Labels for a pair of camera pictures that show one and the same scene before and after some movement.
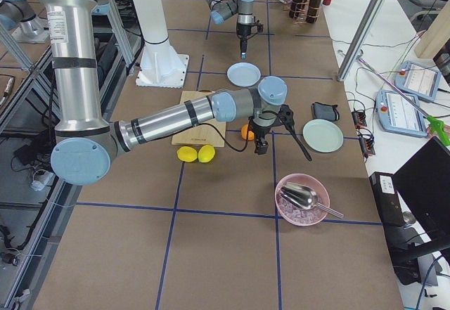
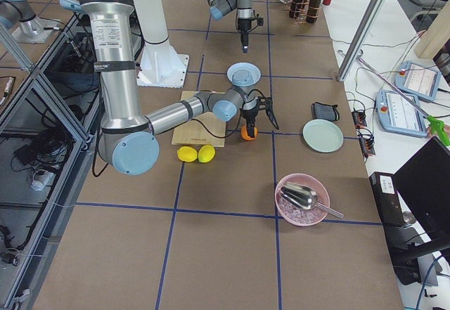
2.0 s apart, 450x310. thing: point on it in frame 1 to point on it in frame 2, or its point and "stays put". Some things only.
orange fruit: (244, 133) stays put
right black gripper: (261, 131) to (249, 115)
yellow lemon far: (206, 153) stays put
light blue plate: (243, 74) stays put
